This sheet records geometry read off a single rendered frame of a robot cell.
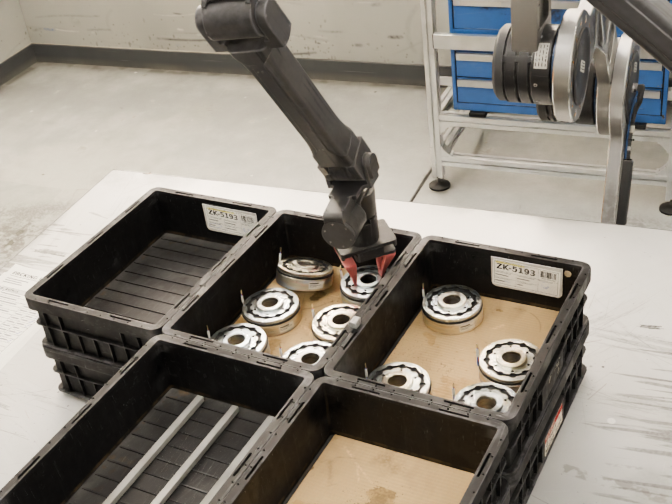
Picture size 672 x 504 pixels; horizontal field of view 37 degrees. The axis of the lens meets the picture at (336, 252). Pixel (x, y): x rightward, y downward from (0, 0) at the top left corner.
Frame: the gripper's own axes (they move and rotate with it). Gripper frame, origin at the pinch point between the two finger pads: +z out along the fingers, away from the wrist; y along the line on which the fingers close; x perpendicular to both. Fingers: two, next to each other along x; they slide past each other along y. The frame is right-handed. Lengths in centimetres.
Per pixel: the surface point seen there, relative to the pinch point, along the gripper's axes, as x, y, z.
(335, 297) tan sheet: 1.7, -6.0, 4.2
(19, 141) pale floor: 282, -74, 117
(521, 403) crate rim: -46.0, 6.8, -10.8
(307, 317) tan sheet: -1.7, -12.3, 3.6
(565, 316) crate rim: -31.6, 21.5, -8.7
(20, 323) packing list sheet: 39, -65, 19
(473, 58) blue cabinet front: 147, 88, 54
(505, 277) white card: -12.5, 20.9, -1.6
